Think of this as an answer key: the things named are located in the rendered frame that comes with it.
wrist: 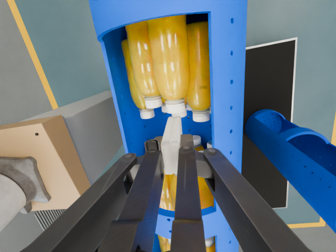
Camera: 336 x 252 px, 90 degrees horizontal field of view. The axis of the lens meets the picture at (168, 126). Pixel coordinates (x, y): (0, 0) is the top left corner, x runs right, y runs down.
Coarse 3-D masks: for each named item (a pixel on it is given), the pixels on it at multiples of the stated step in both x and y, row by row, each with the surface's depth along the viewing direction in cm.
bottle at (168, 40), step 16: (176, 16) 26; (160, 32) 27; (176, 32) 27; (160, 48) 28; (176, 48) 28; (160, 64) 29; (176, 64) 28; (160, 80) 30; (176, 80) 29; (176, 96) 31
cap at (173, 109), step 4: (168, 104) 33; (172, 104) 32; (176, 104) 32; (180, 104) 32; (184, 104) 34; (168, 108) 33; (172, 108) 32; (176, 108) 32; (180, 108) 33; (184, 108) 34; (168, 112) 33; (172, 112) 33; (176, 112) 33
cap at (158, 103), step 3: (156, 99) 37; (159, 99) 38; (147, 102) 37; (150, 102) 37; (153, 102) 37; (156, 102) 37; (159, 102) 38; (147, 105) 38; (150, 105) 37; (153, 105) 37; (156, 105) 37; (159, 105) 38
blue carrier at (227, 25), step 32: (96, 0) 24; (128, 0) 21; (160, 0) 21; (192, 0) 21; (224, 0) 22; (96, 32) 28; (224, 32) 24; (224, 64) 25; (128, 96) 44; (224, 96) 27; (128, 128) 44; (160, 128) 55; (192, 128) 55; (224, 128) 28; (160, 224) 35; (224, 224) 36
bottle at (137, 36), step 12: (132, 24) 31; (144, 24) 31; (132, 36) 32; (144, 36) 31; (132, 48) 33; (144, 48) 32; (132, 60) 34; (144, 60) 33; (144, 72) 33; (144, 84) 34; (156, 96) 37
